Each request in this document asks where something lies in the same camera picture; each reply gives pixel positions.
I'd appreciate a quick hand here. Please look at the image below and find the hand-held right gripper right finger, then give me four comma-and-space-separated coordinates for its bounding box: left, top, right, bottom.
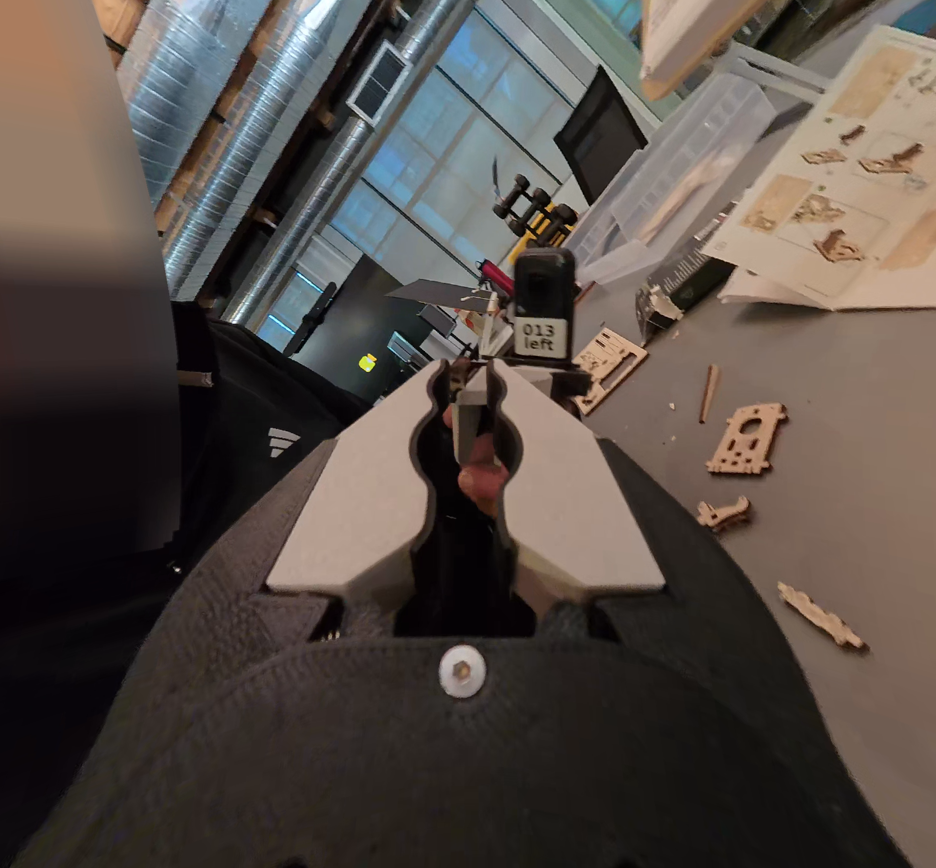
490, 360, 666, 613

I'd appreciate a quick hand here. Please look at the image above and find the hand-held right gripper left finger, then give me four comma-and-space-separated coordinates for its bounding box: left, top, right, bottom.
267, 360, 449, 609

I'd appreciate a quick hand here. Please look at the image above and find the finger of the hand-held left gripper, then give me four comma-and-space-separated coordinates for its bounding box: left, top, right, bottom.
510, 366, 563, 400
452, 377, 507, 465

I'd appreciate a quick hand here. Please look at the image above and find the small wooden model part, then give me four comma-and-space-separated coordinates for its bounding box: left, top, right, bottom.
695, 495, 752, 534

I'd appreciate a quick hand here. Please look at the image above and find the person's left hand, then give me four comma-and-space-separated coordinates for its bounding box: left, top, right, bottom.
441, 406, 510, 520

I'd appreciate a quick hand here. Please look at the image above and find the clear plastic bin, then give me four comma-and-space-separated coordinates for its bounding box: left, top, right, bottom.
610, 71, 776, 248
566, 71, 776, 286

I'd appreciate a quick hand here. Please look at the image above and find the wooden part sheet fragment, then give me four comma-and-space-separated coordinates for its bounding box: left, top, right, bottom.
574, 327, 649, 416

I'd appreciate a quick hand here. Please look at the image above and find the rack of black dumbbells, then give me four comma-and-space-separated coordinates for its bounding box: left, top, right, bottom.
492, 174, 579, 240

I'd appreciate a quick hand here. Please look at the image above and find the person's black jacket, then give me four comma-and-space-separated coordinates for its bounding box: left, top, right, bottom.
0, 301, 381, 868

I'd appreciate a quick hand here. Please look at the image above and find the black cardboard box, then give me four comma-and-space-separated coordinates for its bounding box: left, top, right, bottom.
635, 254, 736, 346

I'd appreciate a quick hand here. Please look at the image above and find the large black display screen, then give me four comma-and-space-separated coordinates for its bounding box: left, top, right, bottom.
292, 254, 458, 405

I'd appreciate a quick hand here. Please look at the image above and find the square wooden plate with hole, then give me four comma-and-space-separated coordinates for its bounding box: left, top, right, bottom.
705, 402, 789, 476

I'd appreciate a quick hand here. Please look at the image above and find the black video bar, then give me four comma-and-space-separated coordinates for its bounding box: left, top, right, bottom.
281, 282, 339, 357

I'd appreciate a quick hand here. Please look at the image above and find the long notched wooden part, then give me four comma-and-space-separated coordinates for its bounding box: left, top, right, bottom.
777, 581, 870, 653

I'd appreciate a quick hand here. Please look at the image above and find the white vent grille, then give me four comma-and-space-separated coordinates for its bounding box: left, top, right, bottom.
345, 42, 408, 127

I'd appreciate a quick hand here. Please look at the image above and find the white stand with wooden board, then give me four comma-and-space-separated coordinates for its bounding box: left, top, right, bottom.
640, 0, 857, 103

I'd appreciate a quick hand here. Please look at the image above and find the instruction booklet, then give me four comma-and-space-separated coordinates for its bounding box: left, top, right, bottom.
702, 23, 936, 312

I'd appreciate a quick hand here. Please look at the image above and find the silver ventilation duct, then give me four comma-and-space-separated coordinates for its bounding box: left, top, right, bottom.
117, 0, 410, 211
219, 0, 509, 328

